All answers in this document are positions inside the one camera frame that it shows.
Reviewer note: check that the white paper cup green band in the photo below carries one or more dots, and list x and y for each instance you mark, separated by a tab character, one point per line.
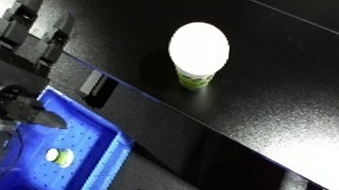
199	49
59	156

